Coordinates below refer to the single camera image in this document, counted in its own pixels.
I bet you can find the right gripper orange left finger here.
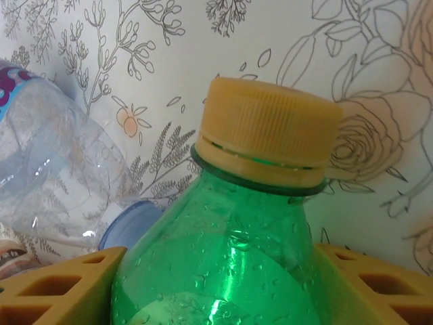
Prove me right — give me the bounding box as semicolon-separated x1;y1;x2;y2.
0;246;128;325

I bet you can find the Pepsi bottle blue cap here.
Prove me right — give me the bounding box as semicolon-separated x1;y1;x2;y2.
0;59;163;251

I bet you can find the green bottle yellow cap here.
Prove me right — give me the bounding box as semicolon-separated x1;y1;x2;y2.
110;76;344;325

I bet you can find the floral tablecloth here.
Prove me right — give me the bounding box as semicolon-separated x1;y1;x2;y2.
0;0;433;278

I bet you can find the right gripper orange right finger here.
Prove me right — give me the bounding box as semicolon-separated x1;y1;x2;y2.
313;242;433;325

